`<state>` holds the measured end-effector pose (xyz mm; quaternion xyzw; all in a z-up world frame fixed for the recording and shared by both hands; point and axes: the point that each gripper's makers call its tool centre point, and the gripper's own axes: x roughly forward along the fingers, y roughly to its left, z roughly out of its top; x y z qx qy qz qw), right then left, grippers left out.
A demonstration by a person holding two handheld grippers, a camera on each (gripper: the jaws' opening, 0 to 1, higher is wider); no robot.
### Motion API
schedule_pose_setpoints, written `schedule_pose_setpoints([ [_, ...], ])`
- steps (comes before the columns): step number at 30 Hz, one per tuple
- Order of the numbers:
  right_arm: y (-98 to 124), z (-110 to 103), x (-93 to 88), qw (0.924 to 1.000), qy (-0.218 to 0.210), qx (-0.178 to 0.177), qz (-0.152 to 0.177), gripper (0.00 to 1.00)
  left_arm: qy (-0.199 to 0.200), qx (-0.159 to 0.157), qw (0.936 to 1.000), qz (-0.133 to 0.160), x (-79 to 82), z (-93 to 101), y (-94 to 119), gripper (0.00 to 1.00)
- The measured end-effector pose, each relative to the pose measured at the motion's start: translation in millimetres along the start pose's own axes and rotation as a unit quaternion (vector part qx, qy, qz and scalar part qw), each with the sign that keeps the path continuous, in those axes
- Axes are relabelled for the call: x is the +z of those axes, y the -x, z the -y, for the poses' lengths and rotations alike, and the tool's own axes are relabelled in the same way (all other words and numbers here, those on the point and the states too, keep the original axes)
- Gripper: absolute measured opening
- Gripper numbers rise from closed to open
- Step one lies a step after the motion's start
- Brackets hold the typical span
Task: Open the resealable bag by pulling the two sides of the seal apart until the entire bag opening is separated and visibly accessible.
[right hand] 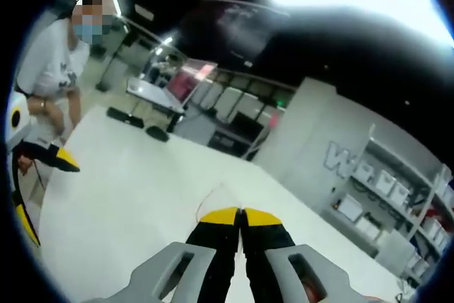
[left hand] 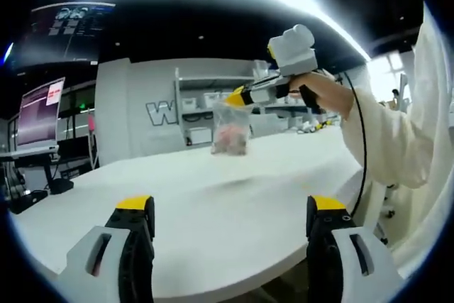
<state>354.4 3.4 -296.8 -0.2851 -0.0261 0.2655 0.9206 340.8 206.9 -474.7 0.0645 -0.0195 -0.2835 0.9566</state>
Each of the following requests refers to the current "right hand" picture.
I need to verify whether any clear resealable bag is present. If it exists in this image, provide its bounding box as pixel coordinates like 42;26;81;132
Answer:
194;181;246;228

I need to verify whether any grey desk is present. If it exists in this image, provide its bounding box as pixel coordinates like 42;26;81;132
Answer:
126;76;186;133

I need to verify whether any computer monitor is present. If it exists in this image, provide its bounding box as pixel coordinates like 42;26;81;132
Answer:
166;61;218;105

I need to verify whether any grey leaning board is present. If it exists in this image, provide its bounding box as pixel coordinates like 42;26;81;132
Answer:
375;228;416;275

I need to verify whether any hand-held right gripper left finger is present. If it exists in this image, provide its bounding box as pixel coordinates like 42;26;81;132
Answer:
106;205;243;303

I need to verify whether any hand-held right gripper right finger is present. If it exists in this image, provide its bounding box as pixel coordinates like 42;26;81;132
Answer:
243;206;355;303

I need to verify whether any grey cabinet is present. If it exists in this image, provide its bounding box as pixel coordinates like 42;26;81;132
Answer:
182;111;214;143

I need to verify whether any hanging dark display screen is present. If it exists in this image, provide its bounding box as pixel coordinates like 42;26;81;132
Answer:
179;0;290;66

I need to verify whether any row of white storage boxes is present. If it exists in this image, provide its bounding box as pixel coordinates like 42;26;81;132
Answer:
336;160;454;275

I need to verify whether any black monitor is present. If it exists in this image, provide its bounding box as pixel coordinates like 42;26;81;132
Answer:
232;111;265;133

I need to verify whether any black keyboard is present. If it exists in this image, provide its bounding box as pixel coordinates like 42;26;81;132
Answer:
106;106;145;127

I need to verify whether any ceiling light strip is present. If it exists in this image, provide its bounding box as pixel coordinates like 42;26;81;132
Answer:
265;0;454;48

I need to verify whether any grey metal shelf rack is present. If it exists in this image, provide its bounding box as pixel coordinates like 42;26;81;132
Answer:
331;123;454;282

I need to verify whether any black computer mouse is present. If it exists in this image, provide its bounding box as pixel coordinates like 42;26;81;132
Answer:
147;125;170;141

